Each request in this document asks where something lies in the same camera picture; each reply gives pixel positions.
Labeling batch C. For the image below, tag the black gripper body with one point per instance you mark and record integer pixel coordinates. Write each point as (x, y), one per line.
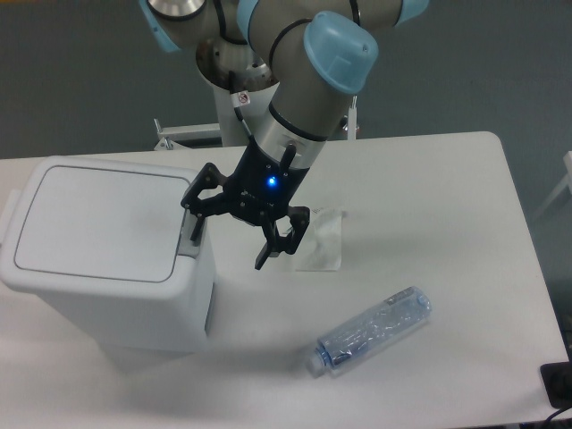
(262, 185)

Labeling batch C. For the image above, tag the white plastic trash can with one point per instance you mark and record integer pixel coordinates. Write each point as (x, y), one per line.
(108, 245)

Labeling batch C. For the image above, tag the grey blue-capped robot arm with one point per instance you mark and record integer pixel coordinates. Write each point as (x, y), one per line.
(243, 20)

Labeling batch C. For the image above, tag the clear plastic water bottle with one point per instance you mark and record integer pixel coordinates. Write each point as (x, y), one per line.
(369, 332)

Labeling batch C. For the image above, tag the white furniture leg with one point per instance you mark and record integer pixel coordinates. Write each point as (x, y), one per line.
(561, 192)

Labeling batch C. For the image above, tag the black device at edge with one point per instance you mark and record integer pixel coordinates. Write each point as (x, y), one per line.
(557, 383)

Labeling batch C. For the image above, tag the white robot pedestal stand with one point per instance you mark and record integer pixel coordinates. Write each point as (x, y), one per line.
(232, 120)

